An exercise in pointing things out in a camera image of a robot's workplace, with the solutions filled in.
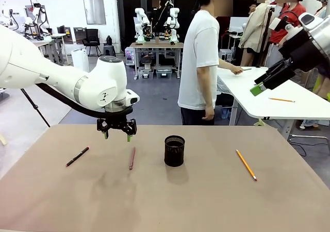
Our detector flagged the black camera tripod by mannequin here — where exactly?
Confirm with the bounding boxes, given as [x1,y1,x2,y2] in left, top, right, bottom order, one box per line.
[256,6,275,69]

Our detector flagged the black pen with red cap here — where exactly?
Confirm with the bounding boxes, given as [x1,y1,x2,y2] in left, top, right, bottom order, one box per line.
[65,146,90,168]

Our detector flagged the yellow pencil with pink eraser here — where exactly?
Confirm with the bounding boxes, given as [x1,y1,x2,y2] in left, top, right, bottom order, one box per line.
[268,97,296,103]
[236,149,258,181]

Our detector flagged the person's left forearm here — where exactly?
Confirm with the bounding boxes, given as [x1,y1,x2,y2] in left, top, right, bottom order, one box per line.
[218,60,236,73]

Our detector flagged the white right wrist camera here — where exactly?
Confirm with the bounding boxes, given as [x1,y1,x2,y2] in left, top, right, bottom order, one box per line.
[269,15,289,32]

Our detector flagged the small white background robot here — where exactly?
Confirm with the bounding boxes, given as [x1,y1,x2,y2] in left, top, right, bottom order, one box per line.
[0,9,19,32]

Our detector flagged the person's right forearm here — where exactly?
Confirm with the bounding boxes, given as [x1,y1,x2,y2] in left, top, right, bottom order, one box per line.
[196,65,215,109]

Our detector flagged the person in red shirt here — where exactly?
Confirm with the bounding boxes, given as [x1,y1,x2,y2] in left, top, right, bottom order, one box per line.
[269,0,307,46]

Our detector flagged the black floor cable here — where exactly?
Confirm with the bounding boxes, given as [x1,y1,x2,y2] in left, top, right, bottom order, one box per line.
[289,138,308,157]

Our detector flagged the white background robot with frame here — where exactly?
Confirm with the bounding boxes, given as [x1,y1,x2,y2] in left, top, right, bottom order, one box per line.
[24,0,53,41]

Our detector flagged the black mesh pen holder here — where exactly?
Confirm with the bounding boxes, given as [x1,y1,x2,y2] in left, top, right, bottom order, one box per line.
[164,135,186,168]

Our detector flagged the black office chair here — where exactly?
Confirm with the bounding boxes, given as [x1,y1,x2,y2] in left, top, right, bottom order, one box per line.
[82,28,102,57]

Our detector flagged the clear storage box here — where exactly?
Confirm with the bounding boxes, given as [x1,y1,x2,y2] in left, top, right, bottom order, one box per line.
[139,68,155,80]
[156,67,173,79]

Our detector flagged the grey wall panel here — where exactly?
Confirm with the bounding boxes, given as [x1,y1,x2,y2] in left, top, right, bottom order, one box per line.
[82,0,107,26]

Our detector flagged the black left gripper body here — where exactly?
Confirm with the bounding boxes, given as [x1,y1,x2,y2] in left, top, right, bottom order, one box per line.
[104,107,134,130]

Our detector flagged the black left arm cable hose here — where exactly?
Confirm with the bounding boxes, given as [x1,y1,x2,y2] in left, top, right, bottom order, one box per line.
[35,83,109,119]

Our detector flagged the mannequin in beige coat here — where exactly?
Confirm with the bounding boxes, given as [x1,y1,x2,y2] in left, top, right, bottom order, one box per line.
[238,0,274,68]

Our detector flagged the basket with plastic bag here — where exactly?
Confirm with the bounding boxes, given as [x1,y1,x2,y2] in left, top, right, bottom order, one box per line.
[215,74,236,107]

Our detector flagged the person in white T-shirt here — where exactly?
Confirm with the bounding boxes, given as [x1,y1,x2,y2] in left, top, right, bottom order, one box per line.
[177,0,234,126]

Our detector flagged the person's right hand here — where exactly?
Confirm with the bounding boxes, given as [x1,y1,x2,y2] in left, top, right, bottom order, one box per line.
[202,105,216,121]

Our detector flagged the white side table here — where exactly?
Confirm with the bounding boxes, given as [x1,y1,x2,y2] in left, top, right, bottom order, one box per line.
[216,66,330,141]

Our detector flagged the person with patterned hat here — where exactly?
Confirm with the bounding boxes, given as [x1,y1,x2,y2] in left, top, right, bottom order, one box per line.
[314,0,330,19]

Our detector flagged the black stool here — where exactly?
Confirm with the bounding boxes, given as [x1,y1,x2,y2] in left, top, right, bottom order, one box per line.
[103,43,117,61]

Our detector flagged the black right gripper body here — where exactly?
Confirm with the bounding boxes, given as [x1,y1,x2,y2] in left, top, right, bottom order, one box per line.
[278,37,330,73]

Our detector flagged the grey background desk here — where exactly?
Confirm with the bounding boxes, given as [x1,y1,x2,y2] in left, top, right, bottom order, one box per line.
[30,33,69,65]

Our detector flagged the white air purifier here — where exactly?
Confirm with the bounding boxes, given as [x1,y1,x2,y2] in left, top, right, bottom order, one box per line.
[71,48,90,73]

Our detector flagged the wooden background robot table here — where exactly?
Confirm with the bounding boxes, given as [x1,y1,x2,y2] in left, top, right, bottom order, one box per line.
[128,42,185,80]

